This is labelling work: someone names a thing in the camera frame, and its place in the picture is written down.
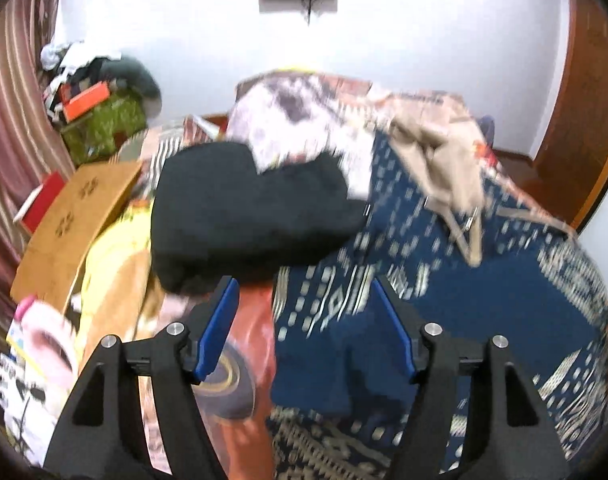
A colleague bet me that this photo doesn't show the cardboard box with paw prints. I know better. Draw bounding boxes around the cardboard box with paw prints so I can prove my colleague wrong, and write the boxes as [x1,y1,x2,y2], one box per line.
[10,160,142,313]

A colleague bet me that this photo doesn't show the navy patterned large garment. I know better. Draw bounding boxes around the navy patterned large garment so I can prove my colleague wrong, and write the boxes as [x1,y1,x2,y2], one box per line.
[267,133,608,479]

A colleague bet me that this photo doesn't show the dark grey cloth bundle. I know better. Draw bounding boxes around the dark grey cloth bundle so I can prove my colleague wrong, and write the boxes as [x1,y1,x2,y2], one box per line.
[88,55,163,118]

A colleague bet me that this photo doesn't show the green patterned bag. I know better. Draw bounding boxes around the green patterned bag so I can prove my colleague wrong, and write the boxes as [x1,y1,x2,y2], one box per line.
[61,91,146,167]

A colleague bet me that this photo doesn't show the striped maroon curtain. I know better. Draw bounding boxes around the striped maroon curtain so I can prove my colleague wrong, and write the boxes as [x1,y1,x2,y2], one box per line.
[0,0,74,333]

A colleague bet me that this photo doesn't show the black folded garment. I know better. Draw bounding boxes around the black folded garment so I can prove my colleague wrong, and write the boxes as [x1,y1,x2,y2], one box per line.
[151,142,368,294]

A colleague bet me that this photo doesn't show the beige drawstring pants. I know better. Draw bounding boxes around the beige drawstring pants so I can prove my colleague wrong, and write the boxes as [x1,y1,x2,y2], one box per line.
[388,116,575,269]

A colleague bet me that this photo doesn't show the pink white plush item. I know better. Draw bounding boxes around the pink white plush item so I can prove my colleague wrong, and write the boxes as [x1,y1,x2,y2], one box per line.
[0,296,79,466]

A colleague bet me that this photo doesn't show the red box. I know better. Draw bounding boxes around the red box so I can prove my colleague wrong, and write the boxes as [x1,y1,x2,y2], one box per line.
[13,171,66,236]

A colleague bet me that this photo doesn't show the orange shoe box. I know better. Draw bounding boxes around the orange shoe box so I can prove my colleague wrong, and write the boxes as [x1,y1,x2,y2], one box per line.
[63,81,110,122]

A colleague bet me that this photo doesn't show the yellow blanket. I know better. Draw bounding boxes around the yellow blanket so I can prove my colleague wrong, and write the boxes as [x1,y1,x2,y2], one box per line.
[76,200,152,366]

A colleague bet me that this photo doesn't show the newspaper print bed sheet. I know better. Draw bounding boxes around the newspaper print bed sheet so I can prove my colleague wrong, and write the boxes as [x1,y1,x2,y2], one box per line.
[118,70,535,480]

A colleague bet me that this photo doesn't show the brown wooden door frame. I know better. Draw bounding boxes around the brown wooden door frame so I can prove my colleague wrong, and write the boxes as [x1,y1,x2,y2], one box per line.
[534,0,608,229]

